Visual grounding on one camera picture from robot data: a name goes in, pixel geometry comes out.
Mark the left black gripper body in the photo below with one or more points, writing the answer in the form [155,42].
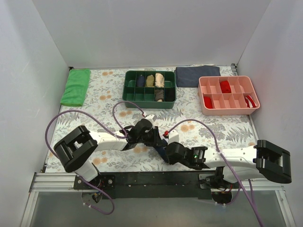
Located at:
[155,137]

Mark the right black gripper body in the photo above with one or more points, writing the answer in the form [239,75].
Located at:
[164,153]

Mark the navy white-trimmed underwear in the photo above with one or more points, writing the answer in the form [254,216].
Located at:
[161,150]

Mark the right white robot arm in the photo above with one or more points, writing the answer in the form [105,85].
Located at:
[263,160]

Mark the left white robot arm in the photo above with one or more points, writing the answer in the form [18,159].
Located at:
[75,149]

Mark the rolled grey brown underwear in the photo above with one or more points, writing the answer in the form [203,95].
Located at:
[159,95]

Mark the rolled black underwear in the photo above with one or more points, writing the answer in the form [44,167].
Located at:
[170,94]

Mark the rolled tan underwear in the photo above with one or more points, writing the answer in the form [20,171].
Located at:
[149,81]

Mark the rolled navy underwear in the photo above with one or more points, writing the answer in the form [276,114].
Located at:
[140,81]

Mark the rolled cream underwear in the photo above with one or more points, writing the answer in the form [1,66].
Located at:
[159,80]

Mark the rolled red underwear left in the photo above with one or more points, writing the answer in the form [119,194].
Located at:
[208,102]

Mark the rolled red underwear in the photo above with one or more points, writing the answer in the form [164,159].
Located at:
[225,87]
[208,102]

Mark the rolled red underwear top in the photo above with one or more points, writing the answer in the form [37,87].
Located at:
[225,87]

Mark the red white striped underwear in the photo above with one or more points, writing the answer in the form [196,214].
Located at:
[250,102]

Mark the green divided organizer tray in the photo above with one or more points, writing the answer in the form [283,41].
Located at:
[144,97]

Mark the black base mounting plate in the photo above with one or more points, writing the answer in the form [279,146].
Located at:
[204,185]

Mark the pink divided organizer tray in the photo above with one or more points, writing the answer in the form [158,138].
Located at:
[227,104]

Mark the dark blue folded cloth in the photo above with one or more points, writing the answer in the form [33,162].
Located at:
[189,76]

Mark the green folded towel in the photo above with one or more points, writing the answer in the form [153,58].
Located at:
[76,87]

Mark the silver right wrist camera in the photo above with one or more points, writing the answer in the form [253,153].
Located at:
[173,136]

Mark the aluminium frame rail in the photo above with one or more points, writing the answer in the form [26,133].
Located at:
[64,182]

